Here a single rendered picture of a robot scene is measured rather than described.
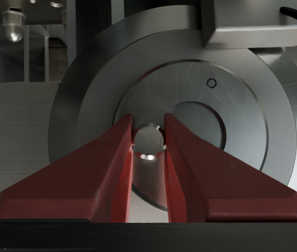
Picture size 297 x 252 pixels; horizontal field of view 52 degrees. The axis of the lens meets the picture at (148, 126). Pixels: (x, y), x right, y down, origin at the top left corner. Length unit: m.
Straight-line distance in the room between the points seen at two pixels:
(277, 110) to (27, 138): 0.42
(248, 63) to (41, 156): 0.40
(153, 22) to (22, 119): 0.38
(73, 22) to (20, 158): 0.37
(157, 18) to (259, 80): 0.06
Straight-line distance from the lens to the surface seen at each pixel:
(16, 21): 0.55
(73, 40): 0.18
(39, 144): 0.52
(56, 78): 3.73
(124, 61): 0.16
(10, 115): 0.54
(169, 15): 0.18
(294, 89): 0.19
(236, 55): 0.17
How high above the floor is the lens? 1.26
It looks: 4 degrees down
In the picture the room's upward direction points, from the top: 178 degrees clockwise
